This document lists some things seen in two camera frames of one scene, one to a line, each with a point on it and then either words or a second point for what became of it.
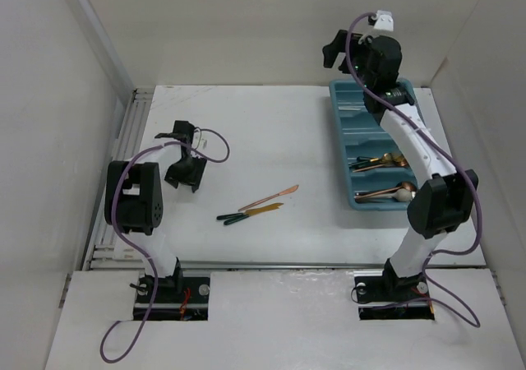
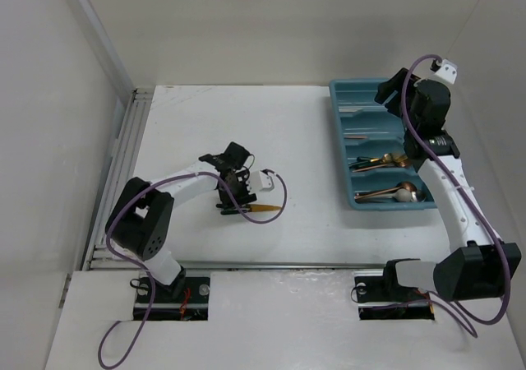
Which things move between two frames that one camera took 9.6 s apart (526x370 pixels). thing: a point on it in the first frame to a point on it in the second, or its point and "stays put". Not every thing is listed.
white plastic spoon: (401, 195) stays put
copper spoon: (408, 186) stays put
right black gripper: (333, 49) to (386, 88)
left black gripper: (191, 178) to (245, 196)
